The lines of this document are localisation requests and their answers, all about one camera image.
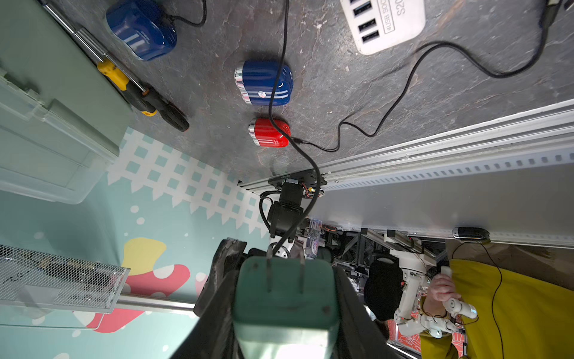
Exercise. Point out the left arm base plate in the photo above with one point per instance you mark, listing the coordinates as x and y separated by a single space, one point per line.
308 179

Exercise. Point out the green charger adapter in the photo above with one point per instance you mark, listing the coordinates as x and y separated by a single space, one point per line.
286 308

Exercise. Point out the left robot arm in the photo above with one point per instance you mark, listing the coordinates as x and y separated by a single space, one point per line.
281 208

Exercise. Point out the white power strip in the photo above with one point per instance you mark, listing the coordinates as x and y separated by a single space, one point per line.
377 25

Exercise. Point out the orange black screwdriver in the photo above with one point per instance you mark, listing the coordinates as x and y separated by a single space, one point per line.
168 112

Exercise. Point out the clear plastic storage box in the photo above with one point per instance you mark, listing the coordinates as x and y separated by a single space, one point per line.
62 122

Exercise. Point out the white teleoperation controller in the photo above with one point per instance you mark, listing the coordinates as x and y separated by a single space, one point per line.
418 311

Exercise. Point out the yellow black screwdriver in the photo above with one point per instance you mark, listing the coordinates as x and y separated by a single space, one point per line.
132 91

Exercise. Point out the white wire wall basket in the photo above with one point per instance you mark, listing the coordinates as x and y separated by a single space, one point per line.
33 279

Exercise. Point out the person in yellow shirt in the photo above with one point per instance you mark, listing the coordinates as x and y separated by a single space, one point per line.
518 316

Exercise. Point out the operator hand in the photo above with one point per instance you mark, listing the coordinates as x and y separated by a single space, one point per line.
442 289

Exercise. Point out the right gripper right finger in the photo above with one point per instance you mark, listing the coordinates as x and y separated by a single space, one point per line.
358 336

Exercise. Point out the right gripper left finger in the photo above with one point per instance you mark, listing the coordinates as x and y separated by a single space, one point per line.
213 336

